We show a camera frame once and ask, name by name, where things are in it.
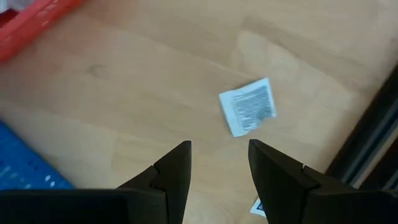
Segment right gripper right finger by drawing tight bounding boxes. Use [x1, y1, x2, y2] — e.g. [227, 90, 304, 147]
[248, 138, 398, 224]

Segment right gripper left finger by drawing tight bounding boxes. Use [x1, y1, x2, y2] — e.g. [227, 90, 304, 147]
[0, 140, 193, 224]

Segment alcohol pad square packet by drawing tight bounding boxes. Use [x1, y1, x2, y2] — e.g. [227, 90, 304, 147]
[249, 197, 267, 218]
[218, 77, 277, 138]

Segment blue plastic mesh basket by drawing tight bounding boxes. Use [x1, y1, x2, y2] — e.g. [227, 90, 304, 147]
[0, 119, 76, 191]

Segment red plastic mesh basket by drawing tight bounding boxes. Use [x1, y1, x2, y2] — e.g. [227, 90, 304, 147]
[0, 0, 83, 63]

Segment black aluminium table frame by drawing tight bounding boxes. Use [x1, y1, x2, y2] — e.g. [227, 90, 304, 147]
[324, 63, 398, 191]

